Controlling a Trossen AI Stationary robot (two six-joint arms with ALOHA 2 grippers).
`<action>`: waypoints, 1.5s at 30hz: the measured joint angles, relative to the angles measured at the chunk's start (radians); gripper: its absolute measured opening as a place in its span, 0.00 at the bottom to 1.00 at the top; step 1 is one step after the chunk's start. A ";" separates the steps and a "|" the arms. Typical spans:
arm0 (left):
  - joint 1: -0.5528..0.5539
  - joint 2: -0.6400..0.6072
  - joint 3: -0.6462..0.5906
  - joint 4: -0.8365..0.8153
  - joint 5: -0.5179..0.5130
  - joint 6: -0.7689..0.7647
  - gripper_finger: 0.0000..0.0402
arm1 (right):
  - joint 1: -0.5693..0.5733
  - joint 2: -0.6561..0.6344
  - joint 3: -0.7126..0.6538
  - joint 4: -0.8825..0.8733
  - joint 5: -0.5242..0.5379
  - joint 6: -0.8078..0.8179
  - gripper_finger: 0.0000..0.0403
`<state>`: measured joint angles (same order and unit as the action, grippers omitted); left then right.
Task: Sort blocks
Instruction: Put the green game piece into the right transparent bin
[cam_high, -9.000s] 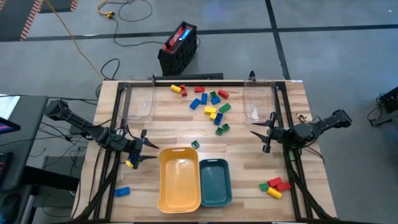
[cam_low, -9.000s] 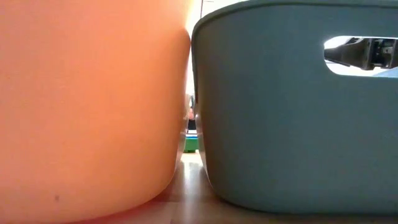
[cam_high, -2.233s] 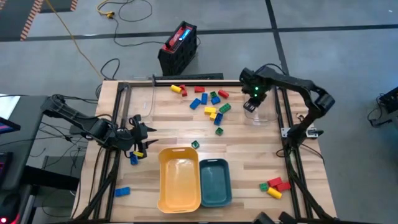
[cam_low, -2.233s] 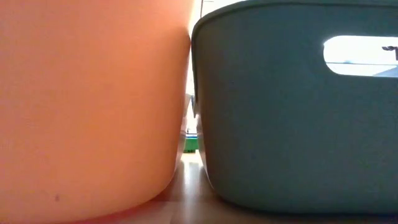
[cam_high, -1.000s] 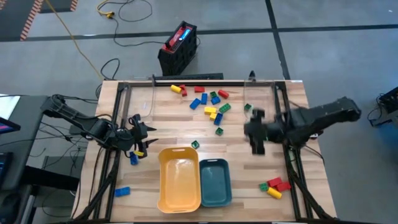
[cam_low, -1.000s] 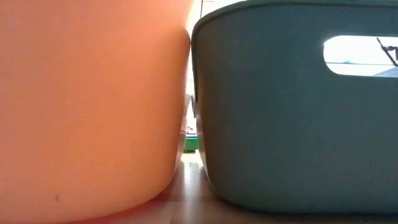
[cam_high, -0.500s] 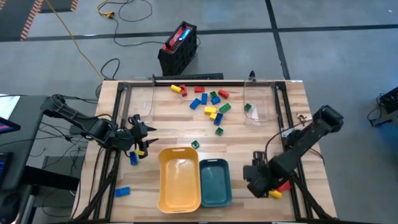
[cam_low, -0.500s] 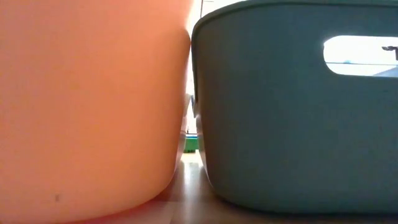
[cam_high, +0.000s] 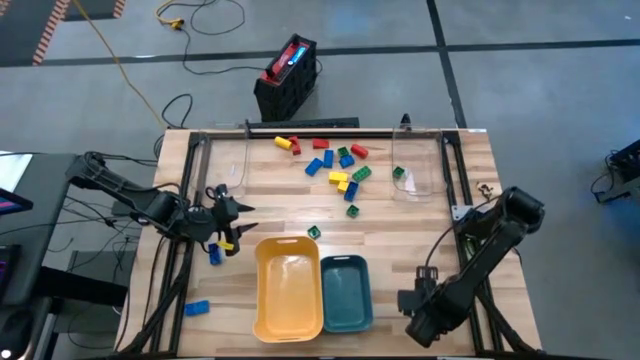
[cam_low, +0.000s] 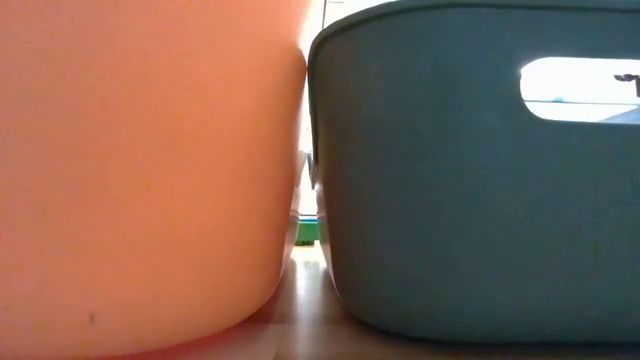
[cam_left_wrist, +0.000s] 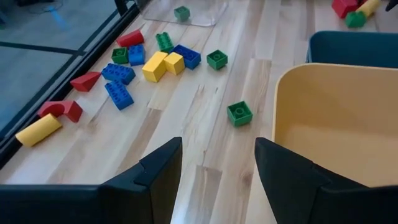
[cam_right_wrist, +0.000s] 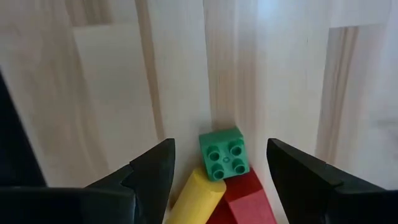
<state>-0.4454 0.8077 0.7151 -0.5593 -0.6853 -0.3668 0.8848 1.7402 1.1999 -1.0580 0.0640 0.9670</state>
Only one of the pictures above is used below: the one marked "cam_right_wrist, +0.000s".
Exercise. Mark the yellow cylinder block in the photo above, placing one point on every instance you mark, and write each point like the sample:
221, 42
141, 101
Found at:
197, 202

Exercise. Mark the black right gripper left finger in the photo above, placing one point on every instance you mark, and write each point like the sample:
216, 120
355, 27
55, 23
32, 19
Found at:
149, 186

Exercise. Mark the green studded toy brick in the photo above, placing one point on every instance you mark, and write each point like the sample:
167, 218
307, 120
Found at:
224, 154

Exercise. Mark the red arch block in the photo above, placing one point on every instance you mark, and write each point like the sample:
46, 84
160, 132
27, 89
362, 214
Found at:
248, 202

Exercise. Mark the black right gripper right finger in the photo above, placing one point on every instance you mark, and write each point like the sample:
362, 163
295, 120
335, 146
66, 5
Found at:
304, 193

